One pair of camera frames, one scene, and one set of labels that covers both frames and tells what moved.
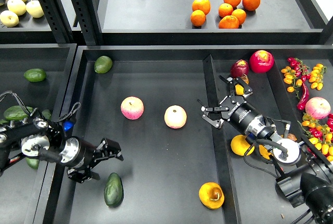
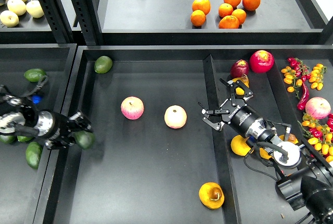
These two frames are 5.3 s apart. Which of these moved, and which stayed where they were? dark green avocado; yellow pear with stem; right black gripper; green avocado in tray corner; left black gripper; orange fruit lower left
Moved: left black gripper; dark green avocado
Stayed: yellow pear with stem; right black gripper; green avocado in tray corner; orange fruit lower left
